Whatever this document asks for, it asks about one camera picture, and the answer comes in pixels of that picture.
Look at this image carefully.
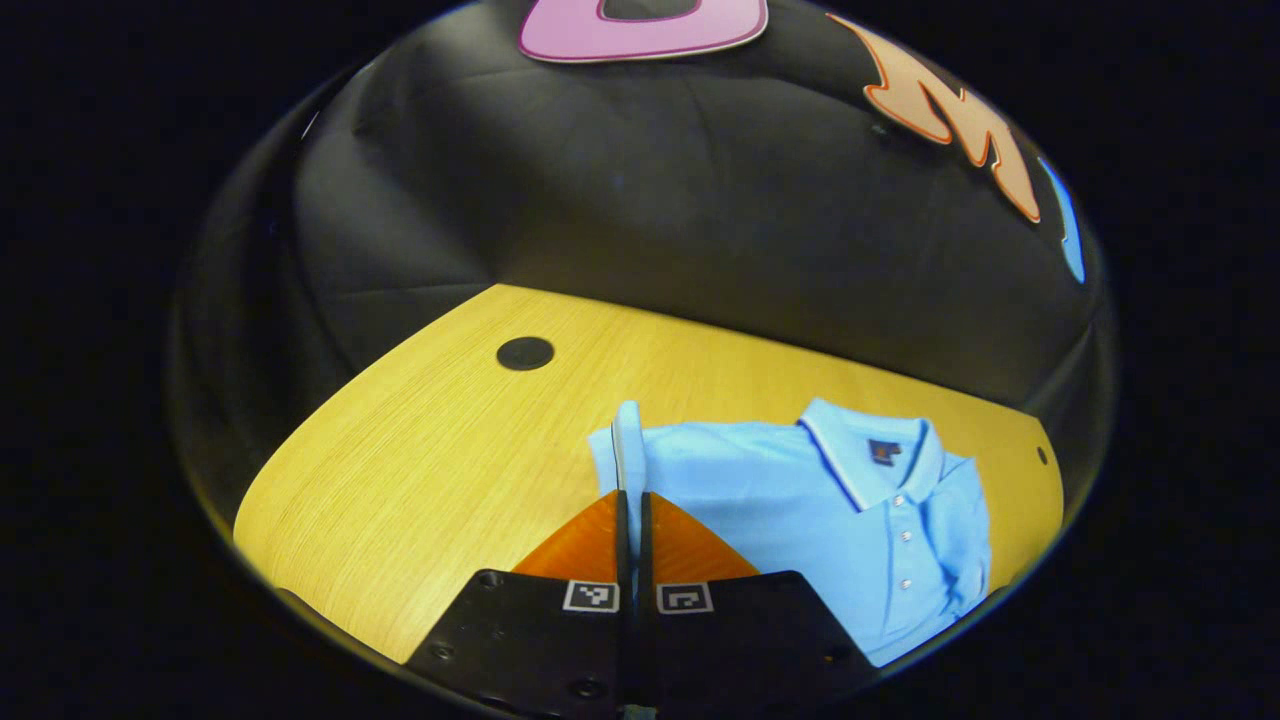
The light blue T-shirt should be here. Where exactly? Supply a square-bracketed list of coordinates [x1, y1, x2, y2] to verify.
[588, 397, 993, 668]

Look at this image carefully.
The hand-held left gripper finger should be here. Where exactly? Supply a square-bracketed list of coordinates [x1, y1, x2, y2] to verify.
[638, 490, 881, 713]
[405, 490, 633, 716]

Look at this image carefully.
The black backdrop cloth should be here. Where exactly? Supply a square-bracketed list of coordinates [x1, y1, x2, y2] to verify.
[170, 0, 1113, 501]

